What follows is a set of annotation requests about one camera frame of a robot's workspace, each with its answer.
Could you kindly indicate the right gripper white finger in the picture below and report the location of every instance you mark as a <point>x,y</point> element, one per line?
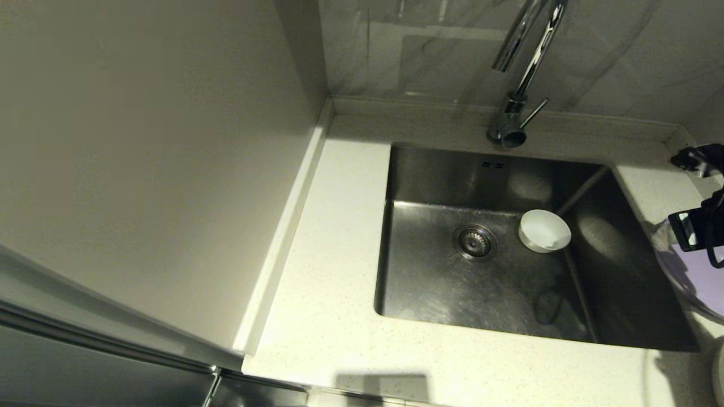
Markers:
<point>666,237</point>

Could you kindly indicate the under-counter cabinet front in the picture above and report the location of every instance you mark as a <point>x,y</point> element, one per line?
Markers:
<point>260,394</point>

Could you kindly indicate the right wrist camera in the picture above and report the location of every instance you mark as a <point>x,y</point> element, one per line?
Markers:
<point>693,159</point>

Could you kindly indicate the chrome gooseneck faucet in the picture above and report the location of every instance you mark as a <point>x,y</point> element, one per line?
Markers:
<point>537,45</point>

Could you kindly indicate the stainless steel sink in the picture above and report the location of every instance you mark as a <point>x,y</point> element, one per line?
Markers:
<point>441,282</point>

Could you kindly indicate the purple plate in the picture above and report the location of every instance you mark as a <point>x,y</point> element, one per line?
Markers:
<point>707,282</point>

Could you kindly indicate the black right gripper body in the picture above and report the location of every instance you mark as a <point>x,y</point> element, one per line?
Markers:
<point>698,229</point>

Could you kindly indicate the beige tall cabinet panel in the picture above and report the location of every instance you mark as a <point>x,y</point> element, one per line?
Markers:
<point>141,141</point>

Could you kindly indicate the grey glossy cabinet door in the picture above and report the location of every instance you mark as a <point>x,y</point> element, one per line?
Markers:
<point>85,373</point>

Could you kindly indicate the beige plate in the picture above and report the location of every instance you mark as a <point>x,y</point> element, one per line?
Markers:
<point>720,376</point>

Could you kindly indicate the round metal drain strainer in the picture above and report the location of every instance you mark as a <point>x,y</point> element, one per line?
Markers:
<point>475,242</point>

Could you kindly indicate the white bowl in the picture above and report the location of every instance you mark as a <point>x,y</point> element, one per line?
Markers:
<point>543,232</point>

